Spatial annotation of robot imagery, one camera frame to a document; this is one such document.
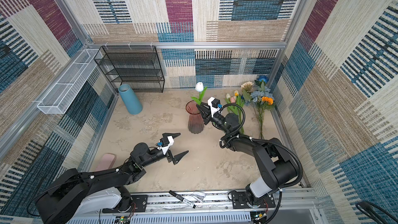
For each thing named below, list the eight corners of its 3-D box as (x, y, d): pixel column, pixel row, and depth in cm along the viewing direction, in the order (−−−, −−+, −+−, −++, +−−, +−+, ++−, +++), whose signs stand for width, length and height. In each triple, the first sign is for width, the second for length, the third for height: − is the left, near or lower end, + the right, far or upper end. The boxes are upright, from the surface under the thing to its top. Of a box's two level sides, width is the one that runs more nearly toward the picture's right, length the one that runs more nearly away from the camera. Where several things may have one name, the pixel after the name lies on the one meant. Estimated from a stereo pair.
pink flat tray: (98, 171, 85) (95, 169, 83) (104, 155, 91) (102, 153, 89) (111, 171, 85) (108, 169, 83) (117, 155, 91) (114, 153, 89)
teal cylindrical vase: (129, 114, 109) (116, 93, 93) (132, 105, 114) (120, 84, 97) (140, 114, 109) (129, 92, 93) (143, 105, 114) (133, 84, 97)
